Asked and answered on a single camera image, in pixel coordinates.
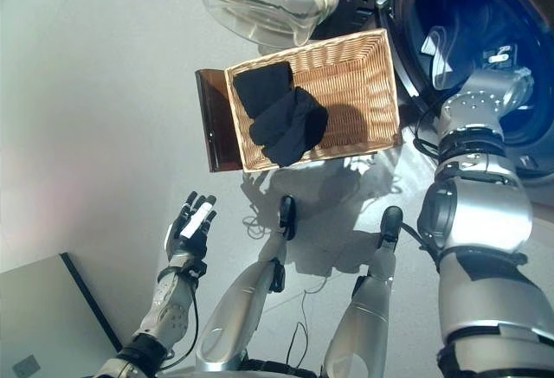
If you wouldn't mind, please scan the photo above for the white garment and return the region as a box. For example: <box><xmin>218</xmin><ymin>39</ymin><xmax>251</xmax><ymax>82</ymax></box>
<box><xmin>422</xmin><ymin>25</ymin><xmax>454</xmax><ymax>92</ymax></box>

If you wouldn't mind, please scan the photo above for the beige washer base plinth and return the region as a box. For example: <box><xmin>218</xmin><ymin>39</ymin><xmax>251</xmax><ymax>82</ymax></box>
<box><xmin>519</xmin><ymin>174</ymin><xmax>554</xmax><ymax>232</ymax></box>

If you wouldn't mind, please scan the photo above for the white looped floor cable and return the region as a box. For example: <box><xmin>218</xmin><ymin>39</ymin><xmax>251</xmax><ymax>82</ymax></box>
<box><xmin>241</xmin><ymin>215</ymin><xmax>273</xmax><ymax>241</ymax></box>

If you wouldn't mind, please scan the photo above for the silver robot leg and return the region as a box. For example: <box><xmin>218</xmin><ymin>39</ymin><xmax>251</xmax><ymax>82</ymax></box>
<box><xmin>195</xmin><ymin>195</ymin><xmax>298</xmax><ymax>373</ymax></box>
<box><xmin>323</xmin><ymin>205</ymin><xmax>403</xmax><ymax>375</ymax></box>

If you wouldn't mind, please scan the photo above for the grey front-loading washing machine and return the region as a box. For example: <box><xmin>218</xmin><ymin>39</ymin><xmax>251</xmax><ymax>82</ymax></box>
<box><xmin>376</xmin><ymin>0</ymin><xmax>554</xmax><ymax>189</ymax></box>

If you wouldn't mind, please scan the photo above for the left silver robot leg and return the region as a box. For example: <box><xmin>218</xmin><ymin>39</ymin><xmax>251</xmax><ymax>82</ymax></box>
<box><xmin>195</xmin><ymin>195</ymin><xmax>298</xmax><ymax>373</ymax></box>

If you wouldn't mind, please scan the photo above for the grey robot torso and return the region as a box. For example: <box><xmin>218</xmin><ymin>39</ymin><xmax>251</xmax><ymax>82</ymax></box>
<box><xmin>159</xmin><ymin>358</ymin><xmax>330</xmax><ymax>378</ymax></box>

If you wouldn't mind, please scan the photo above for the grey wall socket plate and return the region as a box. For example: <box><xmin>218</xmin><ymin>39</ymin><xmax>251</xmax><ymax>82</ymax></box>
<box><xmin>11</xmin><ymin>354</ymin><xmax>41</xmax><ymax>378</ymax></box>

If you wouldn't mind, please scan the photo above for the round glass washer door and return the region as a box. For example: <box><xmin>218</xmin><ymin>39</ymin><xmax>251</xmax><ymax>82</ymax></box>
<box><xmin>172</xmin><ymin>0</ymin><xmax>393</xmax><ymax>48</ymax></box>

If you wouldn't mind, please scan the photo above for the black baseboard strip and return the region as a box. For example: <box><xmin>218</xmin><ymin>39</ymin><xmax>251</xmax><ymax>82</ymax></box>
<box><xmin>59</xmin><ymin>252</ymin><xmax>123</xmax><ymax>351</ymax></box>

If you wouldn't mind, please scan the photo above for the right silver robot leg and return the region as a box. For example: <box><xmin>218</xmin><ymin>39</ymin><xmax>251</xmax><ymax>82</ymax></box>
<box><xmin>323</xmin><ymin>205</ymin><xmax>403</xmax><ymax>375</ymax></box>

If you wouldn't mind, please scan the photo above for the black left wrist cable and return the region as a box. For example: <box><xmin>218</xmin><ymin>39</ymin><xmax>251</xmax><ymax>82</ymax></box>
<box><xmin>164</xmin><ymin>284</ymin><xmax>200</xmax><ymax>370</ymax></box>

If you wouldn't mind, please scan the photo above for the black garment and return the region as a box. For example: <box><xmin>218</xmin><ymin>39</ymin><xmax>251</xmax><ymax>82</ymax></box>
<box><xmin>233</xmin><ymin>61</ymin><xmax>295</xmax><ymax>119</ymax></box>
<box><xmin>248</xmin><ymin>87</ymin><xmax>329</xmax><ymax>168</ymax></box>

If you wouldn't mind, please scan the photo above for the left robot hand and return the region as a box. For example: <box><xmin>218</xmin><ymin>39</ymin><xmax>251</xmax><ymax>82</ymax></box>
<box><xmin>166</xmin><ymin>192</ymin><xmax>218</xmax><ymax>266</ymax></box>

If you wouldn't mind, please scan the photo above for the folded black garment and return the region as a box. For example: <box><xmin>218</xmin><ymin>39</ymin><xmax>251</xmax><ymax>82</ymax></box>
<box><xmin>233</xmin><ymin>61</ymin><xmax>295</xmax><ymax>119</ymax></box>

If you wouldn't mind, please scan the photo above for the large wicker laundry basket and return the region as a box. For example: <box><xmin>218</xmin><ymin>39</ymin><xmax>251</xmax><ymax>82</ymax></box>
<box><xmin>224</xmin><ymin>28</ymin><xmax>404</xmax><ymax>175</ymax></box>

